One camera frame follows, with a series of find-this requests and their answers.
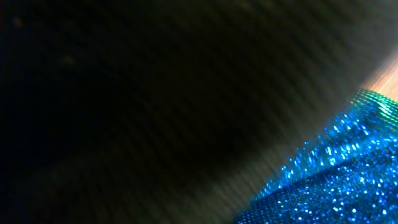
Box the black garment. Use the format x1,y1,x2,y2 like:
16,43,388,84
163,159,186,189
1,0,397,223

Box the blue sequin fabric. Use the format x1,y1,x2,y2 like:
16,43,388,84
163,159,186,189
235,90,397,224

